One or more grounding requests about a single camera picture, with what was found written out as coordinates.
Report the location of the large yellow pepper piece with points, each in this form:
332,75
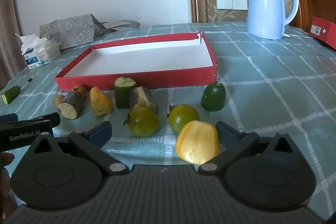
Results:
101,103

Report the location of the green tomato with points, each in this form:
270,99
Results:
183,116
144,123

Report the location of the dark-skinned sugarcane piece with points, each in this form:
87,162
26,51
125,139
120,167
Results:
141,98
72,104

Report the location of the cucumber half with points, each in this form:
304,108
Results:
11,94

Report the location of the brown wooden chair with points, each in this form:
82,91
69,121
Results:
315,1

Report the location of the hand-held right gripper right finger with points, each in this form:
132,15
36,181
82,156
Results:
226,132

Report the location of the small red box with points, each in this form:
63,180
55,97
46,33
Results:
329,41

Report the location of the white tissue pack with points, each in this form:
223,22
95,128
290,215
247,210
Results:
42,54

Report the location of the small yellow pepper piece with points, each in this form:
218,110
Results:
197,142

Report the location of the red cardboard box tray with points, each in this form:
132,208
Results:
147,61

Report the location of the grey patterned gift bag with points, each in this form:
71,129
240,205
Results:
71,29

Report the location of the cut cucumber piece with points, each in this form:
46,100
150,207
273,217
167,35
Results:
122,95

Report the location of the green checked tablecloth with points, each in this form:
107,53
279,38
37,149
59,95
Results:
275,87

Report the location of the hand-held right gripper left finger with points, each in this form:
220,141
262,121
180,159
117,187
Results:
101,132

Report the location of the white wall switch plate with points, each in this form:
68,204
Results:
232,1

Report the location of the beige patterned curtain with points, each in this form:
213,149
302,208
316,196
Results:
6,29

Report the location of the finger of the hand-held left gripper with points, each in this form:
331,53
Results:
8,117
50,120

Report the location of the person's left hand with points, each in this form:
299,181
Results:
4,161

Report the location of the dark green cucumber end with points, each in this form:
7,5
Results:
213,98

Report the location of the light blue electric kettle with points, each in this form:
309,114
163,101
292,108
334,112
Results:
265,8

